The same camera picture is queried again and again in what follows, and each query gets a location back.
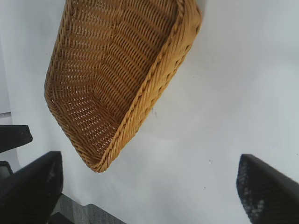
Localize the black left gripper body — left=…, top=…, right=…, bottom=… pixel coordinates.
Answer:
left=0, top=125, right=33, bottom=154

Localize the tan woven wicker basket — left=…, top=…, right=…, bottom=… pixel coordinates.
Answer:
left=44, top=0, right=203, bottom=174

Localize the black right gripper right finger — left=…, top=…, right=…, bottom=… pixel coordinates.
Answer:
left=236, top=154, right=299, bottom=224

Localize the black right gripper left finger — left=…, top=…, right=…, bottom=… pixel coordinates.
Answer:
left=0, top=151, right=64, bottom=224

